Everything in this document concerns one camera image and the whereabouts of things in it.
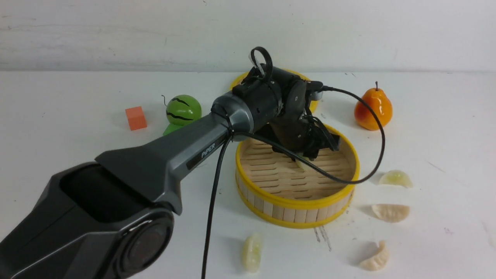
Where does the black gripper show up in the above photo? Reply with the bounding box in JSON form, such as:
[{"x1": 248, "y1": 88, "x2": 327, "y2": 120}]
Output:
[{"x1": 271, "y1": 116, "x2": 341, "y2": 161}]

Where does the greenish dumpling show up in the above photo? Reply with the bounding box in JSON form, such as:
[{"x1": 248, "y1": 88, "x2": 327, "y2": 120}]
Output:
[{"x1": 295, "y1": 157, "x2": 313, "y2": 172}]

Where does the pale green dumpling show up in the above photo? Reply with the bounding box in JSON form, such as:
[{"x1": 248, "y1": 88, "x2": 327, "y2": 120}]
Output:
[
  {"x1": 379, "y1": 170, "x2": 414, "y2": 188},
  {"x1": 241, "y1": 233, "x2": 263, "y2": 273}
]

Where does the beige dumpling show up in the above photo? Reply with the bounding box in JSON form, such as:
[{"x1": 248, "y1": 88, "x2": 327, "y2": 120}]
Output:
[
  {"x1": 358, "y1": 240, "x2": 390, "y2": 272},
  {"x1": 371, "y1": 204, "x2": 410, "y2": 224}
]

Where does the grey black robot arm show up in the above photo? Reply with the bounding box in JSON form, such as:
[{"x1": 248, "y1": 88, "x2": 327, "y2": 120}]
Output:
[{"x1": 1, "y1": 65, "x2": 340, "y2": 279}]

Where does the woven bamboo steamer lid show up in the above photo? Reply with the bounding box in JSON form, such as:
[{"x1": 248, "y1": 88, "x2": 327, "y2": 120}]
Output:
[{"x1": 229, "y1": 68, "x2": 319, "y2": 113}]

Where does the orange toy pear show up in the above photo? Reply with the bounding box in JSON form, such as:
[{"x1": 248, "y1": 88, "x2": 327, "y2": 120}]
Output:
[{"x1": 354, "y1": 81, "x2": 393, "y2": 131}]

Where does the green toy watermelon ball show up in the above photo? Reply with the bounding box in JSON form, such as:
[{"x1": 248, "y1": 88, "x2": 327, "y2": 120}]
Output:
[{"x1": 164, "y1": 94, "x2": 202, "y2": 126}]

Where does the green foam cube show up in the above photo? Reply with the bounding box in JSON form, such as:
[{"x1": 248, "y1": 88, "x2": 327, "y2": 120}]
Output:
[{"x1": 162, "y1": 124, "x2": 183, "y2": 136}]

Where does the orange foam cube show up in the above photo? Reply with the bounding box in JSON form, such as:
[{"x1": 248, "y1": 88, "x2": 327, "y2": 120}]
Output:
[{"x1": 125, "y1": 106, "x2": 148, "y2": 131}]

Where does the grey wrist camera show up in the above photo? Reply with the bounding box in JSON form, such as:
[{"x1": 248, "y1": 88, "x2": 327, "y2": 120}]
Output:
[{"x1": 305, "y1": 81, "x2": 324, "y2": 102}]

